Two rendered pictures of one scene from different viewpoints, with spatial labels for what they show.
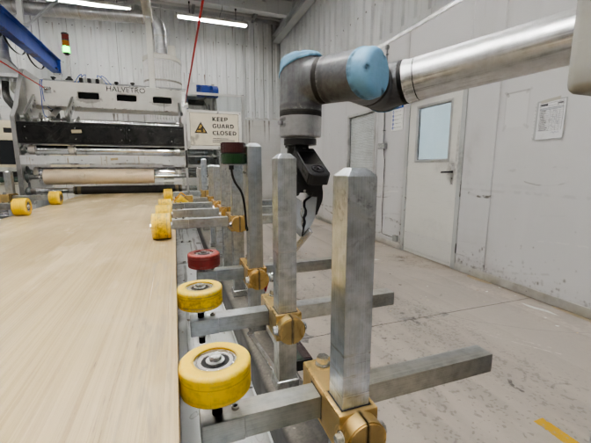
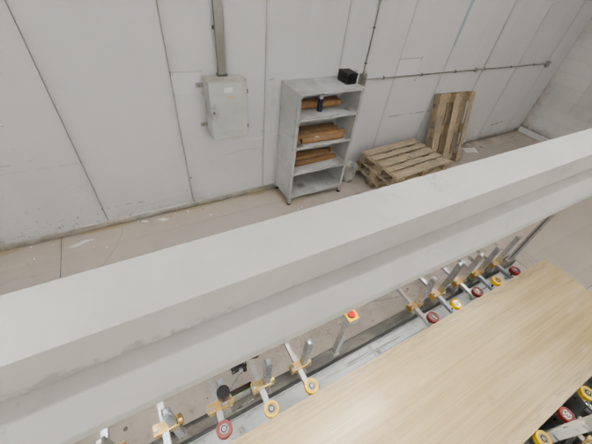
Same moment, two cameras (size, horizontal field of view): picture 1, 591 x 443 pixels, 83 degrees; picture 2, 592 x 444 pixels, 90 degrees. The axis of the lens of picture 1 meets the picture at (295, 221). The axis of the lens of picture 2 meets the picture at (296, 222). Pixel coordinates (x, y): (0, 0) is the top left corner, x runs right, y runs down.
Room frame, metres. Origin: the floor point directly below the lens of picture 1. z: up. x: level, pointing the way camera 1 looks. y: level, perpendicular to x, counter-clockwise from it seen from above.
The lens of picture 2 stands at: (0.70, 0.62, 2.70)
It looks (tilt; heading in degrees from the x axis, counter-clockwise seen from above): 43 degrees down; 256
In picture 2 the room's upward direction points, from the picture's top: 8 degrees clockwise
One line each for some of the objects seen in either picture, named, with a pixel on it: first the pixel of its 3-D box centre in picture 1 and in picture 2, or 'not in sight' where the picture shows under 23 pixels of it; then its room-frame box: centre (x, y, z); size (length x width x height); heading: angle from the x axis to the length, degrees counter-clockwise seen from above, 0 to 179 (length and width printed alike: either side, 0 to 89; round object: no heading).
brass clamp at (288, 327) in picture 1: (280, 315); (262, 383); (0.62, 0.03, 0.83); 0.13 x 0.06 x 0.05; 20
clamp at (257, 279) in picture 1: (251, 272); (220, 405); (0.86, 0.11, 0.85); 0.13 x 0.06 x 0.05; 20
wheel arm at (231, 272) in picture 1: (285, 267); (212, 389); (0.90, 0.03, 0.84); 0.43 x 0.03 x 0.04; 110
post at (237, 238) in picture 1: (237, 233); (174, 425); (1.07, 0.19, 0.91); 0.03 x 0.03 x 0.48; 20
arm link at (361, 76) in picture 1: (352, 77); not in sight; (0.69, -0.11, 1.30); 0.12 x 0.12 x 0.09; 55
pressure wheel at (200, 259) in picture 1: (204, 272); (225, 431); (0.83, 0.23, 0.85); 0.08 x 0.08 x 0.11
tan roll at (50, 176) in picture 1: (129, 176); not in sight; (2.87, 1.41, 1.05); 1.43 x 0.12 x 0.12; 110
